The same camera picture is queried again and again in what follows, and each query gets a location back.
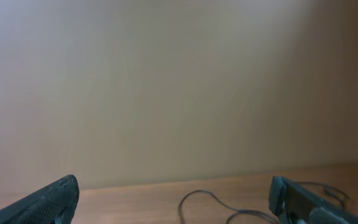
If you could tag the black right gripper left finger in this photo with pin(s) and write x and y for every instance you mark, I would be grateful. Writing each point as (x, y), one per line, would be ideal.
(54, 203)

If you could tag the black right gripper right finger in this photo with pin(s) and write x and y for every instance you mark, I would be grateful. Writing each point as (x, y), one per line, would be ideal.
(292, 203)

